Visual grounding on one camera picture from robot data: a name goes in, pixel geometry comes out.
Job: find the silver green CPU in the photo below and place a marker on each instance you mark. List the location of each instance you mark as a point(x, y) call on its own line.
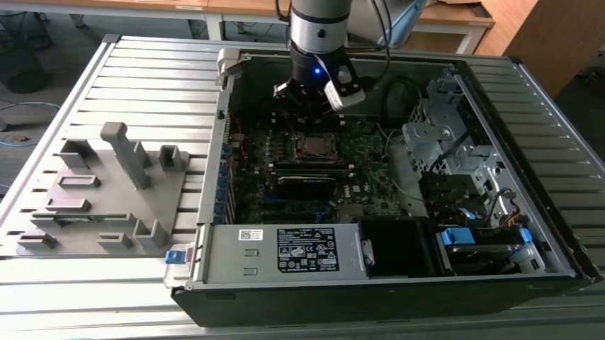
point(319, 146)

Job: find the CPU socket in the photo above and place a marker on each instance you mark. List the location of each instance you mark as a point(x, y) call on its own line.
point(320, 160)

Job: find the metal drive cage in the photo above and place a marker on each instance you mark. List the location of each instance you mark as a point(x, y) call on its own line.
point(425, 131)

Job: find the wooden desk white legs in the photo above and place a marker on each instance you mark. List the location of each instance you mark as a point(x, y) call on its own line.
point(94, 3)
point(450, 19)

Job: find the black graphics card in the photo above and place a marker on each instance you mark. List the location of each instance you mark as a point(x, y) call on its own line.
point(305, 187)

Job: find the green motherboard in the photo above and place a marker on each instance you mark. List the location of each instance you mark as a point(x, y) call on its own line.
point(373, 177)

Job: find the silver chipset heatsink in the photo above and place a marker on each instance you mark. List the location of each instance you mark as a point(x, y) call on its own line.
point(352, 212)

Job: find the grey power supply unit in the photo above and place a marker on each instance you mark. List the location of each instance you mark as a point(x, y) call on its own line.
point(228, 248)

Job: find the wooden cabinet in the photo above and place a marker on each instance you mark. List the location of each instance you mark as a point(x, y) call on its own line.
point(558, 42)

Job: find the grey parts rack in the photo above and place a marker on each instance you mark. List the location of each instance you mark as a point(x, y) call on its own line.
point(118, 198)

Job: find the blue disk carrier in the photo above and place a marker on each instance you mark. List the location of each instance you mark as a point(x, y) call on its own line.
point(526, 236)
point(456, 235)

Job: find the black waste bin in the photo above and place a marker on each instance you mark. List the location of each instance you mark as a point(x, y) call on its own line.
point(26, 76)

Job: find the black mesh basket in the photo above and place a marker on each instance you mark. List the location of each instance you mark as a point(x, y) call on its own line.
point(29, 35)

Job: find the blue case latch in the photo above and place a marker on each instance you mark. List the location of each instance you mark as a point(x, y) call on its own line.
point(176, 257)

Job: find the green RAM stick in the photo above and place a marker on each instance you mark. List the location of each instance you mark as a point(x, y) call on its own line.
point(81, 217)

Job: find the black PC case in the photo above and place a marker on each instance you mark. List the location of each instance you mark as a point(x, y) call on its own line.
point(331, 308)

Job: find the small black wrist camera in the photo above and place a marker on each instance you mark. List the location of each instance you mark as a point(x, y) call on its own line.
point(284, 92)

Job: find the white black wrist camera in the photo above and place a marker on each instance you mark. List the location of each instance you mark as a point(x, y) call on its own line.
point(348, 99)

